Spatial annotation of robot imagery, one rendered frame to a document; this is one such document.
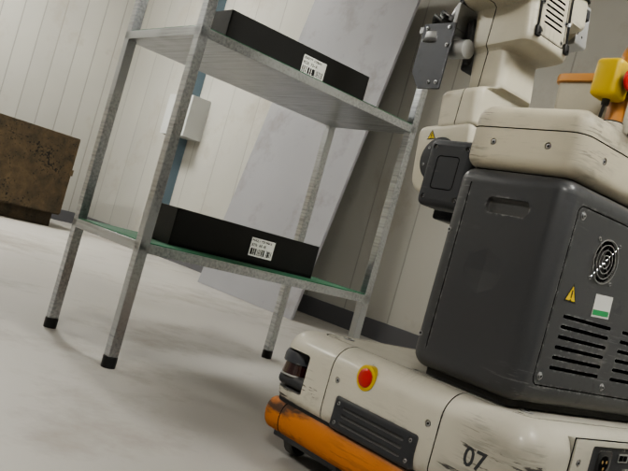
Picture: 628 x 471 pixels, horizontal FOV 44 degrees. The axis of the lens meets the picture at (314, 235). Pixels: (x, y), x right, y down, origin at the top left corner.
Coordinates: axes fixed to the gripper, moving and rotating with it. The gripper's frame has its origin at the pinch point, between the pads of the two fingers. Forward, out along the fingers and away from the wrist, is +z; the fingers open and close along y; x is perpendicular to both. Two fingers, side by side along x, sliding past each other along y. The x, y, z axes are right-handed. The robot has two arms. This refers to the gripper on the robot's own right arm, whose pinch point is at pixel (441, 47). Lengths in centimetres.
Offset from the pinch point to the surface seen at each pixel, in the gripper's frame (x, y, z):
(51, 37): -595, -95, 228
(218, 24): -33, 50, 29
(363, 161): -202, -185, 106
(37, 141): -422, -62, 263
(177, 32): -24, 66, 33
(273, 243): -3, 12, 79
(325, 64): -28.2, 12.4, 24.8
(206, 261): 14, 44, 81
